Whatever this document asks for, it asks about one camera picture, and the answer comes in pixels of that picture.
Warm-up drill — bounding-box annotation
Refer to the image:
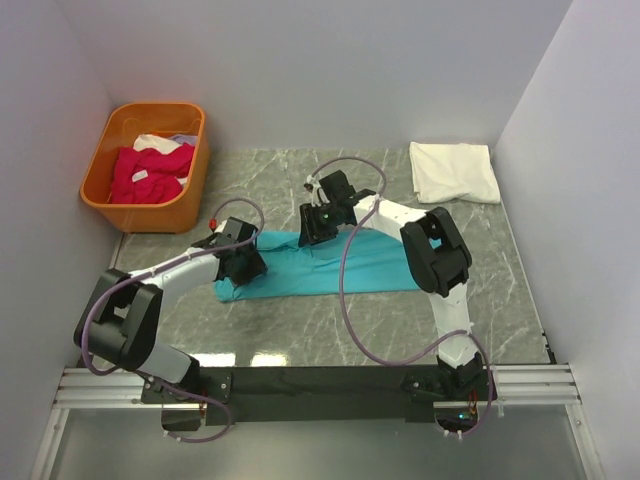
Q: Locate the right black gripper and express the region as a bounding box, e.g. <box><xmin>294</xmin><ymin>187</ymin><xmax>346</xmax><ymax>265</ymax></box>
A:
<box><xmin>297</xmin><ymin>202</ymin><xmax>341</xmax><ymax>248</ymax></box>

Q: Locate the teal t-shirt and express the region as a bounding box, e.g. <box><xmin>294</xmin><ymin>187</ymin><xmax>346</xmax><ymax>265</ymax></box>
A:
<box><xmin>214</xmin><ymin>229</ymin><xmax>418</xmax><ymax>303</ymax></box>

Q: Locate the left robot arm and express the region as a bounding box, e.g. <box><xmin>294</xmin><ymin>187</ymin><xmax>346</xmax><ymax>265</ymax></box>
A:
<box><xmin>73</xmin><ymin>217</ymin><xmax>267</xmax><ymax>402</ymax></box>

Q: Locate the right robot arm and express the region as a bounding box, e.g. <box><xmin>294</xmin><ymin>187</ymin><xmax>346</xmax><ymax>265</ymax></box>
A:
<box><xmin>299</xmin><ymin>170</ymin><xmax>496</xmax><ymax>401</ymax></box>

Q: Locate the red t-shirt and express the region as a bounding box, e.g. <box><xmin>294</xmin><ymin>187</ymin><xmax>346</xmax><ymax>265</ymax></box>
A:
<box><xmin>111</xmin><ymin>144</ymin><xmax>195</xmax><ymax>205</ymax></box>

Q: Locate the folded white t-shirt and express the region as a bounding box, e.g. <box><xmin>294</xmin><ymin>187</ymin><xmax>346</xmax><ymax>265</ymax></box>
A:
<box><xmin>409</xmin><ymin>142</ymin><xmax>501</xmax><ymax>204</ymax></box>

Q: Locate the black base beam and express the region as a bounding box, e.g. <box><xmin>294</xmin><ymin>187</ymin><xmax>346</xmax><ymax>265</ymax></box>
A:
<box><xmin>139</xmin><ymin>364</ymin><xmax>501</xmax><ymax>427</ymax></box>

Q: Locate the lavender shirt in basket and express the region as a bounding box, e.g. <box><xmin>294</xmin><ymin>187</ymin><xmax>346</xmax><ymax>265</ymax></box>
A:
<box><xmin>170</xmin><ymin>134</ymin><xmax>198</xmax><ymax>146</ymax></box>

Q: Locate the white shirt in basket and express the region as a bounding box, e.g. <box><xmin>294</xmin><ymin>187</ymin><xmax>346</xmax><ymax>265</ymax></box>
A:
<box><xmin>132</xmin><ymin>134</ymin><xmax>181</xmax><ymax>155</ymax></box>

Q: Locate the orange plastic basket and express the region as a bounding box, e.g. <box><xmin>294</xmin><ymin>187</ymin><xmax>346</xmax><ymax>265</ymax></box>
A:
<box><xmin>80</xmin><ymin>102</ymin><xmax>211</xmax><ymax>234</ymax></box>

